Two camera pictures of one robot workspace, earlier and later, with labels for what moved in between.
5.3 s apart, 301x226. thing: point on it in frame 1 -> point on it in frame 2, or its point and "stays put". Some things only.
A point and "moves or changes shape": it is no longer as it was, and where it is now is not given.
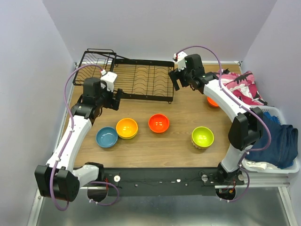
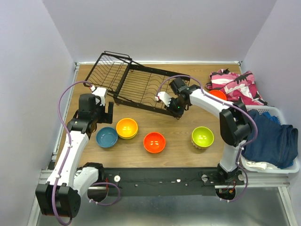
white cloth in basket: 261,165 stays put
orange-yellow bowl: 126,127 stays put
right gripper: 177,75 -> 175,113
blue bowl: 106,137 stays put
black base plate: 163,181 stays put
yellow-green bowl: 129,138 stays put
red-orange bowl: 159,123 -> 154,142
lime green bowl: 202,136 stays put
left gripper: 114,103 -> 106,117
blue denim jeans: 283,148 stays put
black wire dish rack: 144,79 moves or changes shape
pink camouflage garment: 242,86 stays put
